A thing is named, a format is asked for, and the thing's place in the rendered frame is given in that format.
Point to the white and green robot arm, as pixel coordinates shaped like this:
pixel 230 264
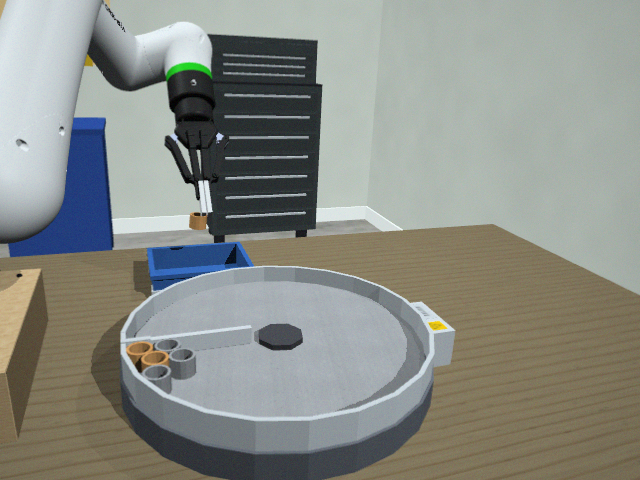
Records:
pixel 43 49

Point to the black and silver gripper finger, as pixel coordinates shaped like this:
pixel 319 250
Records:
pixel 171 143
pixel 208 179

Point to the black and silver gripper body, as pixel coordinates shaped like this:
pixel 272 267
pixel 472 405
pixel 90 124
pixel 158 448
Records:
pixel 196 114

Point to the bronze bushing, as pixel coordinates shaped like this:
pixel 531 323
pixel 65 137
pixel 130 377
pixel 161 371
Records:
pixel 135 351
pixel 154 358
pixel 197 222

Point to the blue square tray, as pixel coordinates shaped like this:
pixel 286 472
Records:
pixel 173 264

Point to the grey metal bushing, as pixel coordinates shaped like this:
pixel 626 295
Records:
pixel 182 362
pixel 160 376
pixel 167 345

